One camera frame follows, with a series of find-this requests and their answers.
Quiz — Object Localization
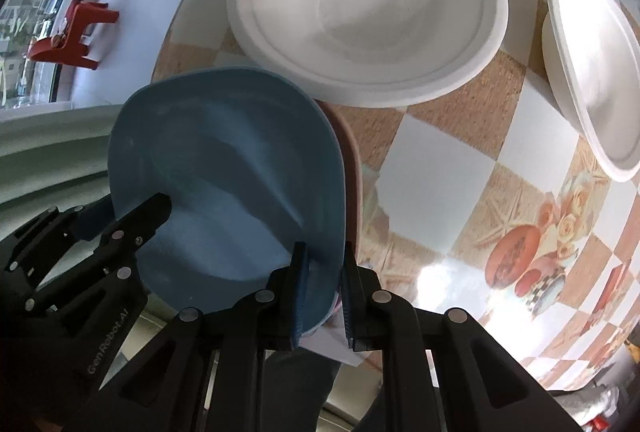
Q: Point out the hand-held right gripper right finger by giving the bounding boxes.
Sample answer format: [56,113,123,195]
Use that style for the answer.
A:
[340,242,577,432]

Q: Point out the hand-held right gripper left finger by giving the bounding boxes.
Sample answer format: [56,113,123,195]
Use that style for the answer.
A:
[70,241,314,432]

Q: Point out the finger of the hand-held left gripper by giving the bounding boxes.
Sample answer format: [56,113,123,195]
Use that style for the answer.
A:
[96,192,173,275]
[0,198,112,283]

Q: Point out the blue plastic bowl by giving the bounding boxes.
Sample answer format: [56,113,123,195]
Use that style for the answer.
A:
[107,67,348,330]

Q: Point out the white paper sheet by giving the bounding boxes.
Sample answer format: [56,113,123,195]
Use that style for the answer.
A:
[299,319,368,369]

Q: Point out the pale green curved furniture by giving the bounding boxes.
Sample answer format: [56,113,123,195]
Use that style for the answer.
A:
[0,103,128,218]

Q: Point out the person's dark trousers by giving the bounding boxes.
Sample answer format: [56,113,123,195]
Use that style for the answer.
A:
[260,351,392,432]

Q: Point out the checkered floral tablecloth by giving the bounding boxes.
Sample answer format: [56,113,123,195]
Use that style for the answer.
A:
[150,0,640,394]

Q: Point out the red clamp on ledge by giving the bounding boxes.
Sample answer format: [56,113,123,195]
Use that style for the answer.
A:
[27,0,121,73]

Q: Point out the large white paper bowl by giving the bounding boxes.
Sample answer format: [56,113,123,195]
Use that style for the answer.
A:
[227,0,510,109]

